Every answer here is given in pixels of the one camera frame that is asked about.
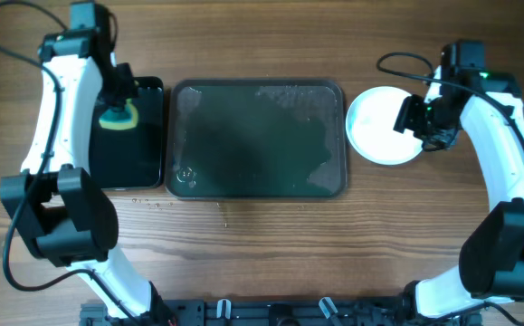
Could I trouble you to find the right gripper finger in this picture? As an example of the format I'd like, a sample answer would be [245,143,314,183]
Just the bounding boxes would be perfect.
[393,95,430,139]
[424,65,442,104]

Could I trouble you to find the green yellow sponge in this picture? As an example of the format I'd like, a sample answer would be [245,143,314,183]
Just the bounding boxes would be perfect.
[99,99,138,131]

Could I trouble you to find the white plate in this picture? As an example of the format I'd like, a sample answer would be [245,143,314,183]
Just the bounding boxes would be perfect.
[346,86,422,166]

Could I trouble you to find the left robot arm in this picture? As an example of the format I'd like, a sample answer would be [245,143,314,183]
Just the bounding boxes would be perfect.
[0,1,176,325]

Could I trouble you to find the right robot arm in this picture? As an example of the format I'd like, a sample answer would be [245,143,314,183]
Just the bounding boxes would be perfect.
[394,40,524,321]

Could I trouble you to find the dark grey serving tray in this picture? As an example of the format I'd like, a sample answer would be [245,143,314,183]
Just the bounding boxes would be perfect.
[164,78,348,200]

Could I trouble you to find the black rectangular water tub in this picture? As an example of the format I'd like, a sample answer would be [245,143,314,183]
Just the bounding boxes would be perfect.
[89,76,167,189]

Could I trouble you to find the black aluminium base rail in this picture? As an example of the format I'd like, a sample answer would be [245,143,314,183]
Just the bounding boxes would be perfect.
[79,296,483,326]

